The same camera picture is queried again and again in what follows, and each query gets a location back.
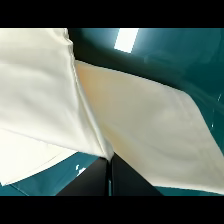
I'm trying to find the cream white shirt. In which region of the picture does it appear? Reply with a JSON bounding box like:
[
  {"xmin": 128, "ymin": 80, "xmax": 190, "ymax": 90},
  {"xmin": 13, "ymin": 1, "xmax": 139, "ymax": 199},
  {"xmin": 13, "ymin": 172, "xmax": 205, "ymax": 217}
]
[{"xmin": 0, "ymin": 27, "xmax": 224, "ymax": 196}]

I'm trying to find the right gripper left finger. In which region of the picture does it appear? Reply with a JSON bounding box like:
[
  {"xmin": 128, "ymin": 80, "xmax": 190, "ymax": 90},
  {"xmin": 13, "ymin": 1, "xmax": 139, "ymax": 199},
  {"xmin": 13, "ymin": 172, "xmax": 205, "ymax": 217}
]
[{"xmin": 55, "ymin": 157, "xmax": 110, "ymax": 197}]

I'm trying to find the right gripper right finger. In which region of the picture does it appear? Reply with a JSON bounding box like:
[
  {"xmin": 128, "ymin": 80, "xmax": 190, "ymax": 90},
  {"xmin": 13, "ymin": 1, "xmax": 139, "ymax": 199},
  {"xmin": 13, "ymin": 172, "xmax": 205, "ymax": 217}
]
[{"xmin": 110, "ymin": 152, "xmax": 164, "ymax": 197}]

